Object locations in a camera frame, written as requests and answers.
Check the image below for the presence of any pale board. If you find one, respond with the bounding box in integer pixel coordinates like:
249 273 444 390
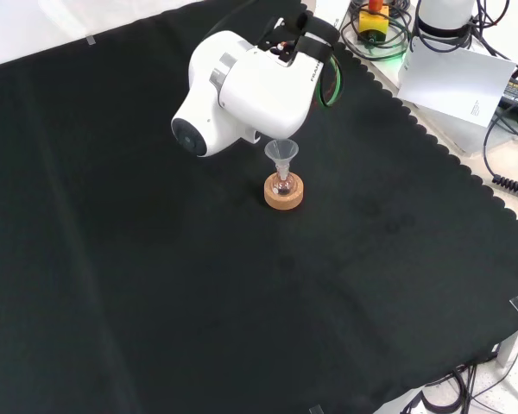
395 41 518 129

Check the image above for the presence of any yellow stop button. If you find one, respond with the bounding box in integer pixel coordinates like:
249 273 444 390
357 0 391 45

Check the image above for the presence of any green cable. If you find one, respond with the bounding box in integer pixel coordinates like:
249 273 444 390
316 54 345 108

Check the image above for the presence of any clear plastic funnel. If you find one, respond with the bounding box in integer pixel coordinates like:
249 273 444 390
263 138 300 173

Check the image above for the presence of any small glass round-bottom flask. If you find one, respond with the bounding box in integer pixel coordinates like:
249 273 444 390
272 169 294 196

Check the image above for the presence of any cork ring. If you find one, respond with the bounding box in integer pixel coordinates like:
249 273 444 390
262 171 306 211

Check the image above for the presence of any black bench cloth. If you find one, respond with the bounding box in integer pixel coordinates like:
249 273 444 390
0 0 518 414

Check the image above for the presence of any black coiled cable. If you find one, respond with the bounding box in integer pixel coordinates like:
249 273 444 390
483 107 518 200

